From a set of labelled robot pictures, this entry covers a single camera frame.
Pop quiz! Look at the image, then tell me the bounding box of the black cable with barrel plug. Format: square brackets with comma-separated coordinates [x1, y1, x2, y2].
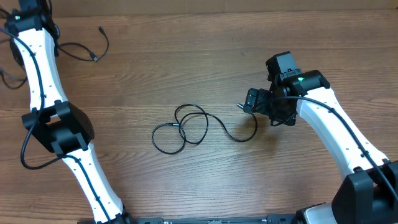
[151, 102, 259, 156]

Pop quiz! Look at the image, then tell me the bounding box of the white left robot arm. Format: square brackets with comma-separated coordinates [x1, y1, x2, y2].
[2, 6, 132, 223]

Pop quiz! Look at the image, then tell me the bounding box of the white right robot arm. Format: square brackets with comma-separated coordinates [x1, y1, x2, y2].
[242, 69, 397, 223]

